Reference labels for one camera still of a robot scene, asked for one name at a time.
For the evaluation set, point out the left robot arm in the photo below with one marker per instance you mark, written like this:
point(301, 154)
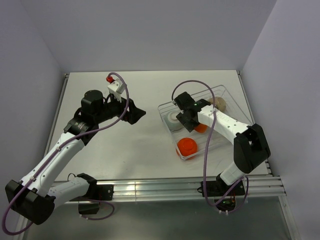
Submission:
point(33, 196)

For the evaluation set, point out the aluminium rail frame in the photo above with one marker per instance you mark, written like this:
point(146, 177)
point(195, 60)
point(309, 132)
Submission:
point(155, 192)

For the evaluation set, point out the clear plastic dish rack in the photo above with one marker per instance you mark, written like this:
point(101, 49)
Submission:
point(217, 140)

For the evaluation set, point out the pale green bowl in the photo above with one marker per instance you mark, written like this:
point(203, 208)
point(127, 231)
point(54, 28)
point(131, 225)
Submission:
point(172, 121)

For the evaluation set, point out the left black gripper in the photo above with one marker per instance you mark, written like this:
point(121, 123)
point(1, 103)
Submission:
point(134, 114)

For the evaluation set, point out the cream bowl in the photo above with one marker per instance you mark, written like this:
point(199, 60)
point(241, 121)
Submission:
point(219, 103)

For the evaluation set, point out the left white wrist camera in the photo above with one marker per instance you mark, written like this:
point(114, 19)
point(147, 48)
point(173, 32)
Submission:
point(116, 87)

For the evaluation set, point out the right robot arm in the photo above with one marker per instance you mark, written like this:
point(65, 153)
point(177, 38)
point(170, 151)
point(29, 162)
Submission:
point(250, 146)

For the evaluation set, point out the white bowl orange outside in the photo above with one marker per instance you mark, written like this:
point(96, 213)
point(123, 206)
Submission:
point(201, 128)

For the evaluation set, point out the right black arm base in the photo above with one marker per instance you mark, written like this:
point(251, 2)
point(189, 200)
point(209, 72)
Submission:
point(218, 188)

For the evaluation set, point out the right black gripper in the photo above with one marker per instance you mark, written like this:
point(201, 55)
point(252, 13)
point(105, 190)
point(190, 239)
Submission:
point(189, 125)

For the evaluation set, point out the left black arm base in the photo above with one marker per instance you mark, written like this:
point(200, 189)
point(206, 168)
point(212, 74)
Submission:
point(102, 193)

